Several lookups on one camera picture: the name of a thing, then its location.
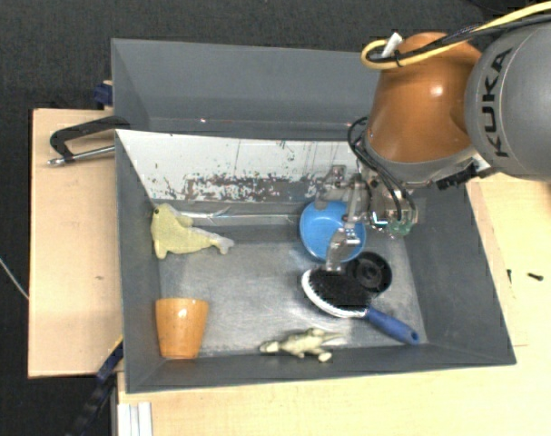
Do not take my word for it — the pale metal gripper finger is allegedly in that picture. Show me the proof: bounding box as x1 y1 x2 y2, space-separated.
314 164 349 211
325 226 363 273

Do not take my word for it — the blue bowl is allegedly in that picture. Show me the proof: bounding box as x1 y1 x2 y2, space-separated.
299 199 368 264

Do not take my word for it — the black round lid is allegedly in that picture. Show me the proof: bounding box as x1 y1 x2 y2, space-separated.
344 251 394 295

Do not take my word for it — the grey metal bin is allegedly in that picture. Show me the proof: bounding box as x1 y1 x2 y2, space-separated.
110 37 517 395

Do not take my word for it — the pale yellow toy lizard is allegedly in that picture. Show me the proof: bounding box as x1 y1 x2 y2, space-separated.
258 327 345 364

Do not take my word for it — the yellow toy seal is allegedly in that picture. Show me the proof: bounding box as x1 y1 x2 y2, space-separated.
149 203 236 261

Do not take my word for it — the orange cup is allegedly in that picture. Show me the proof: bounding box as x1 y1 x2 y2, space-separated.
154 297 211 360

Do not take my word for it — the pale wood flat board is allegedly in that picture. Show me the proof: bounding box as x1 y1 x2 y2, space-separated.
27 107 124 380

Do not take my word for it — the black brush with blue handle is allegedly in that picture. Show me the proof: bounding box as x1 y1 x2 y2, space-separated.
300 266 421 347

